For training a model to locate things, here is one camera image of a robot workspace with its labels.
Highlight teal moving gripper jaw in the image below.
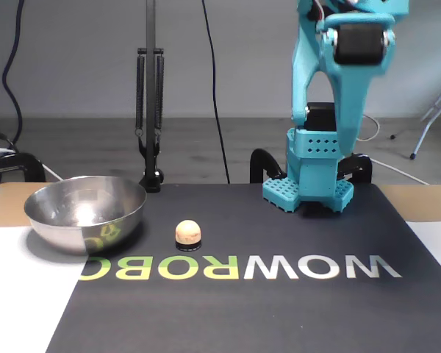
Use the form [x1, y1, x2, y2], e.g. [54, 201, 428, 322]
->
[321, 29, 395, 155]

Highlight teal gripper body with servo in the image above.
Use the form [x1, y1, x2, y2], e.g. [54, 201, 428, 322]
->
[323, 13, 395, 67]

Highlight cork ball with black base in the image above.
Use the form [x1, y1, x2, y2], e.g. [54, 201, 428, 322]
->
[175, 219, 202, 252]

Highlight metal bowl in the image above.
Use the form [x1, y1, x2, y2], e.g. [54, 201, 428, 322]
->
[24, 175, 148, 257]

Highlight white stand legs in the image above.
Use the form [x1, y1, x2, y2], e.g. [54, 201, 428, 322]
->
[389, 75, 441, 160]

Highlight black mat with WOWROBO print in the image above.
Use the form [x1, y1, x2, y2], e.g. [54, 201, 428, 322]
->
[46, 182, 441, 353]

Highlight large black table clamp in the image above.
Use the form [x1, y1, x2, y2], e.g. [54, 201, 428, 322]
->
[0, 152, 47, 183]

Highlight red white black servo wire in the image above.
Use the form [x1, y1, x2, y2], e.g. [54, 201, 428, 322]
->
[311, 0, 326, 21]

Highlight long white cable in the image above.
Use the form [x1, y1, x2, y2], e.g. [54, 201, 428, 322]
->
[358, 114, 433, 185]

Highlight thin black hanging cable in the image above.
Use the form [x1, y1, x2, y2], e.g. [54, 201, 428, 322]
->
[200, 0, 232, 185]

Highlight short white cable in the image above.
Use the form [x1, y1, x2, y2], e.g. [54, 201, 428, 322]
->
[40, 163, 65, 182]

